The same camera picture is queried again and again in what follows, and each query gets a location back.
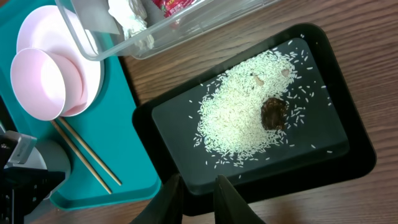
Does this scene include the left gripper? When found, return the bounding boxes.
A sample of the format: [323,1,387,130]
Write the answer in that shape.
[1,167,65,224]

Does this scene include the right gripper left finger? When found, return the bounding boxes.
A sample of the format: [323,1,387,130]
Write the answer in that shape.
[131,174,183,224]

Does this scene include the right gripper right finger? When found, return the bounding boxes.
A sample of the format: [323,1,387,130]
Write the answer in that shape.
[213,175,265,224]

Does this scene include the grey bowl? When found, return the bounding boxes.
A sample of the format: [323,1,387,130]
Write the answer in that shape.
[24,140,71,221]

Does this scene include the pile of white rice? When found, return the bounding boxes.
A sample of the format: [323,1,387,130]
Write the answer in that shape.
[186,34,333,180]

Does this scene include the small white dish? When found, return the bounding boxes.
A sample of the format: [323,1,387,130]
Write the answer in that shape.
[10,48,83,121]

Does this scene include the brown food scrap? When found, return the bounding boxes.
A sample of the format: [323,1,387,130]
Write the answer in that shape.
[261,98,287,130]

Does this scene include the large white plate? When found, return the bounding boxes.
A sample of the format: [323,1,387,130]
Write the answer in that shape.
[16,5,104,117]

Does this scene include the white tissue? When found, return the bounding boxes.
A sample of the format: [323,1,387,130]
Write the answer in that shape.
[108,0,147,40]

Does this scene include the red snack wrapper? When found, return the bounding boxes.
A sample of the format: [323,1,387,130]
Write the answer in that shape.
[152,0,194,17]

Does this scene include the teal serving tray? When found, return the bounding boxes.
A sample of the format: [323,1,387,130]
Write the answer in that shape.
[1,1,161,210]

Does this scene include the left wooden chopstick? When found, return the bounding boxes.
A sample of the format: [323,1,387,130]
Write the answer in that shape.
[51,120,112,194]

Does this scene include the wooden chopstick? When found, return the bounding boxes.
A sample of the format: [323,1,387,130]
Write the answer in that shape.
[51,120,112,194]
[58,117,122,185]

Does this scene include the right wooden chopstick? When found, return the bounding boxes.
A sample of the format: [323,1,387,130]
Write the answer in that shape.
[58,117,122,185]

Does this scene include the black tray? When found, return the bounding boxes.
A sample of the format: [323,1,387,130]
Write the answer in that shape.
[132,23,376,216]

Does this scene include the clear plastic bin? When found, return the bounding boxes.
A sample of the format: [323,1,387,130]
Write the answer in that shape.
[55,0,278,61]

